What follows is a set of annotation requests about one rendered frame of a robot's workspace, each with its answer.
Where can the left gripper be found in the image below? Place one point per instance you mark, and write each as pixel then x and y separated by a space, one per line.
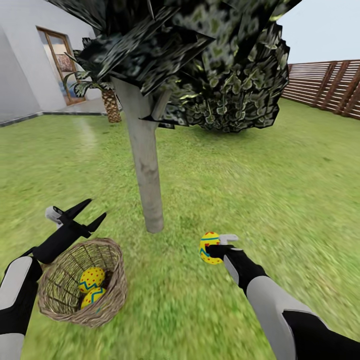
pixel 71 231

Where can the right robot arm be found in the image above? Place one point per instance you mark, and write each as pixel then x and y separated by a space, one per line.
pixel 294 331

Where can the door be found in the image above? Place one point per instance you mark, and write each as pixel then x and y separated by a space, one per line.
pixel 55 46

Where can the wicker basket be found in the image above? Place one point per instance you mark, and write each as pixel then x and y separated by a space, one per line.
pixel 116 289

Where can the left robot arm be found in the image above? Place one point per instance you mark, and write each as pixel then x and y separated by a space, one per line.
pixel 19 287

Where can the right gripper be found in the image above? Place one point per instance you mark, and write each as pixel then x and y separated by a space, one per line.
pixel 216 250

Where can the tree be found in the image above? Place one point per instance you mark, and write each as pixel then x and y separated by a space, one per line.
pixel 160 54

